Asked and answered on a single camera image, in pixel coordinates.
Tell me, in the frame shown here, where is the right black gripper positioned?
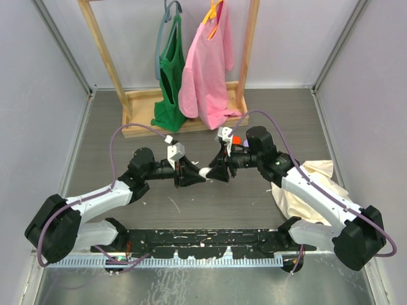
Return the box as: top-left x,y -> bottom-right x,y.
206,140 -> 262,182

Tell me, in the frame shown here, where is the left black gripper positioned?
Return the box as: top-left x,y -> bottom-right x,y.
143,156 -> 205,189

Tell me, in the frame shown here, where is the white earbud case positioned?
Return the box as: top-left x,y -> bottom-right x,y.
198,167 -> 211,179

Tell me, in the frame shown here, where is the cream cloth bag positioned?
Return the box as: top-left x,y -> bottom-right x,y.
269,159 -> 354,223

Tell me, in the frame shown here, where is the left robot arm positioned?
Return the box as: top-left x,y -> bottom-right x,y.
24,143 -> 210,267

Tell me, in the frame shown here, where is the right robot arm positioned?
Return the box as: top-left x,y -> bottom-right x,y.
199,126 -> 386,271

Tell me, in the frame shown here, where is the green tank top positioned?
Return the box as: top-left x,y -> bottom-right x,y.
151,16 -> 187,132

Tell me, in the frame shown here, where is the pink shirt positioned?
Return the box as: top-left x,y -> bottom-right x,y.
178,1 -> 242,130

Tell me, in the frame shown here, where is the wooden clothes rack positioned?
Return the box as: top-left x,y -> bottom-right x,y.
79,1 -> 259,137

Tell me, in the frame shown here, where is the yellow hanger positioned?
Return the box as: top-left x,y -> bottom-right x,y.
202,0 -> 223,39

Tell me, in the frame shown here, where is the grey blue hanger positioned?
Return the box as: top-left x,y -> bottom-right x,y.
155,0 -> 183,80

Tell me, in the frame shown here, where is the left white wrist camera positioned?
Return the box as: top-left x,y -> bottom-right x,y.
167,142 -> 185,170

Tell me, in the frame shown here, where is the white slotted cable duct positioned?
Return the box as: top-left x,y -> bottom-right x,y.
50,253 -> 284,269

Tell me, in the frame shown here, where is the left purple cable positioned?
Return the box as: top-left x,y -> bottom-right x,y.
37,123 -> 174,268

